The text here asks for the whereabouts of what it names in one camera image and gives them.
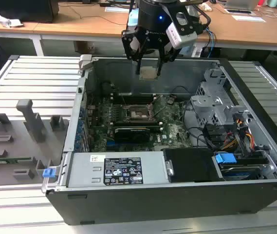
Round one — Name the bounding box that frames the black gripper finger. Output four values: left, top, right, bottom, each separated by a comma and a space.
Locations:
121, 29, 149, 75
156, 44, 180, 76

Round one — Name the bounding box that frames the silver CPU plate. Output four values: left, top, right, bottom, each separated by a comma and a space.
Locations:
139, 65, 159, 80

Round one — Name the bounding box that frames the metal socket cover frame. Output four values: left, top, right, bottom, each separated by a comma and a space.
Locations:
148, 96, 168, 117

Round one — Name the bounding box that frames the black RAM slot bank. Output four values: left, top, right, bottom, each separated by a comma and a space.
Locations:
110, 94, 157, 104
109, 120, 163, 129

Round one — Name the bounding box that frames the CPU socket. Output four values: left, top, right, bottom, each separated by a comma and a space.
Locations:
124, 103, 159, 123

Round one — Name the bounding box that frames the pale blue teach pendant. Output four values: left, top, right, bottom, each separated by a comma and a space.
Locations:
179, 45, 196, 57

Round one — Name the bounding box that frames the white paper sheet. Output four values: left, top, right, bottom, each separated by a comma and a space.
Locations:
231, 14, 267, 23
105, 6, 132, 13

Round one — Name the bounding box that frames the wooden desk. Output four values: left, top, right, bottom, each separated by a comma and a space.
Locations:
0, 0, 277, 53

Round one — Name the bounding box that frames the beige cloth bag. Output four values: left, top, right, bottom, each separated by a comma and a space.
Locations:
200, 0, 213, 12

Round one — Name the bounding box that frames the silver metal drive cage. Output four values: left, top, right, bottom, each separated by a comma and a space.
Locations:
190, 68, 251, 125

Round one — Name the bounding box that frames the green motherboard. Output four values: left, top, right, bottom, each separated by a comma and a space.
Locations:
87, 94, 195, 153

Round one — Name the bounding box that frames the black graphics card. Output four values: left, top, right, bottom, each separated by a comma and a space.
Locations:
113, 126, 151, 143

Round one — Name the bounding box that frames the silver laptop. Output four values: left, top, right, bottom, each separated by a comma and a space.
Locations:
222, 0, 258, 12

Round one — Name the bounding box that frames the black plastic shroud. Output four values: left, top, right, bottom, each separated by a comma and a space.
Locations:
164, 148, 224, 183

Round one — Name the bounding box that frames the black monitor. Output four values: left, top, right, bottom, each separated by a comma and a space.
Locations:
0, 0, 60, 24

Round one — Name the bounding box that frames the blue disk carrier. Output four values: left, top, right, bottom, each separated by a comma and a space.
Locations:
215, 152, 263, 181

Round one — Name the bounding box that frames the crumpled white paper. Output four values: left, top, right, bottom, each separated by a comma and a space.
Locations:
0, 13, 24, 29

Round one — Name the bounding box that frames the grey power supply unit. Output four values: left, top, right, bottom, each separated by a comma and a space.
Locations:
66, 151, 168, 188

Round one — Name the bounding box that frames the black open PC case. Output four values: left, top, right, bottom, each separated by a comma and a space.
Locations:
42, 55, 277, 226

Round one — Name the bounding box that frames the blue case latch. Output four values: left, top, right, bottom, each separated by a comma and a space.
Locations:
42, 168, 56, 179

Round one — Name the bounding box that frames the grey parts rack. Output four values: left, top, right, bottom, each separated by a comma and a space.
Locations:
0, 98, 71, 188

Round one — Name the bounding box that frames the green RAM stick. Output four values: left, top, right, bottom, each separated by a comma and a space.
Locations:
0, 157, 32, 165

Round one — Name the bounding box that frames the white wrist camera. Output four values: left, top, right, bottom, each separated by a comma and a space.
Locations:
165, 23, 199, 49

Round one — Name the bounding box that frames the grey case latch handle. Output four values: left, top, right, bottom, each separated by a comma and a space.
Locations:
78, 55, 94, 72

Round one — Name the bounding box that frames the blue cable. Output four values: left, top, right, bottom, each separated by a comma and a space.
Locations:
202, 25, 218, 59

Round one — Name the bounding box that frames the black cable bundle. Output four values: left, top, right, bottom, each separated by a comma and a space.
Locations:
203, 124, 229, 150

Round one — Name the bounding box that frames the yellow red wire bundle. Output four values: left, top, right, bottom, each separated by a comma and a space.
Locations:
222, 117, 255, 151

